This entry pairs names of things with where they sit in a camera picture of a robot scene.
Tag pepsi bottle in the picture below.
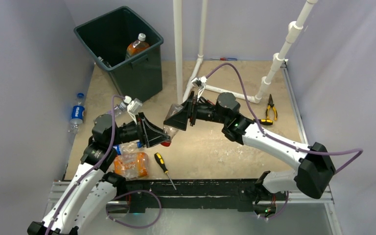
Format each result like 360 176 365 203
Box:
69 93 85 134
113 141 143 156

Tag small red blue screwdriver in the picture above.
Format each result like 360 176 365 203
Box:
210 57 238 61

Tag red cap clear bottle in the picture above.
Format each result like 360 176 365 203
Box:
160 103 186 148

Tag dark green plastic bin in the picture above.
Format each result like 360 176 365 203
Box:
73 6 164 102

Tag yellow black pliers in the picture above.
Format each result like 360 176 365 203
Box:
265 94 278 121

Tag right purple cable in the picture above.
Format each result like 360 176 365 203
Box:
206 63 364 174

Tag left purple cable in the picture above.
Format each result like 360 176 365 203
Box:
45 94 126 235

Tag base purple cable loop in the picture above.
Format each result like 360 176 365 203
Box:
105 190 162 229

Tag yellow black screwdriver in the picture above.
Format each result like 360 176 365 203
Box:
154 153 177 190

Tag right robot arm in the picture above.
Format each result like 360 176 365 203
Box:
164 92 336 199

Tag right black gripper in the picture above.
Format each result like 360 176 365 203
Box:
164 91 229 130

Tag crushed clear bottle left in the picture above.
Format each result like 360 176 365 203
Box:
106 101 128 118

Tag orange label bottle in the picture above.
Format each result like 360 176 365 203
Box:
125 33 150 59
114 152 148 180

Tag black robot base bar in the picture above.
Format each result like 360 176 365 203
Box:
95 178 287 214

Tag Pepsi bottle by wall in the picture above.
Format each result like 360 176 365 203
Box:
69 93 85 134

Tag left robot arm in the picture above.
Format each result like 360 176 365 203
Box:
27 113 170 235

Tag clear bottle white cap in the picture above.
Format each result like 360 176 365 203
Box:
98 56 111 68

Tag white PVC pipe frame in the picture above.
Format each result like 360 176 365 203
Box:
172 0 318 103

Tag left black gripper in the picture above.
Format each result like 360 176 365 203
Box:
108 112 169 147

